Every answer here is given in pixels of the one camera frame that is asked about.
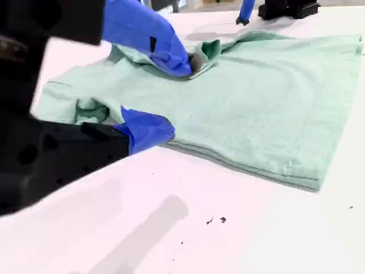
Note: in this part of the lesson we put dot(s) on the pale green t-shirt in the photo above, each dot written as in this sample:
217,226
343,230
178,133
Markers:
242,100

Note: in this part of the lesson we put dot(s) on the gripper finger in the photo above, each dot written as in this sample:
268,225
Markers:
148,31
142,128
245,10

